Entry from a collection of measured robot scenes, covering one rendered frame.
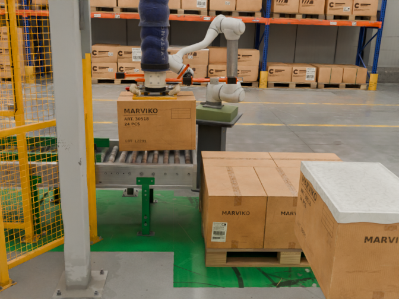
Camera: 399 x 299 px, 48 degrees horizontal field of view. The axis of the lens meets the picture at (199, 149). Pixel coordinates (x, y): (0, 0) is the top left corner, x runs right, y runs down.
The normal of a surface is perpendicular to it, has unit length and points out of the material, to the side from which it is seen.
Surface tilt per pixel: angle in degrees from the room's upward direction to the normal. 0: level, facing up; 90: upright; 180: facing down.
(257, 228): 90
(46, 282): 0
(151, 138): 90
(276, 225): 90
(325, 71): 90
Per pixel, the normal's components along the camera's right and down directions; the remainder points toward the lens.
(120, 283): 0.04, -0.95
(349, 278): 0.03, 0.29
